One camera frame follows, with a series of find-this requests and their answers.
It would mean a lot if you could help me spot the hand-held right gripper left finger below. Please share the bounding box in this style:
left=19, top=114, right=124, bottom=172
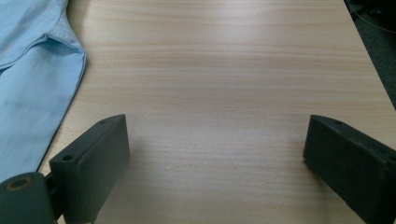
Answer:
left=49, top=113, right=132, bottom=224

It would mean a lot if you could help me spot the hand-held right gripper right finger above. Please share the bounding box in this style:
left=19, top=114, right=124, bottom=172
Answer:
left=302, top=114, right=396, bottom=224

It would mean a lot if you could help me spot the light blue short-sleeved shirt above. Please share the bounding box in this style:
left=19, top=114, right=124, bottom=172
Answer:
left=0, top=0, right=87, bottom=183

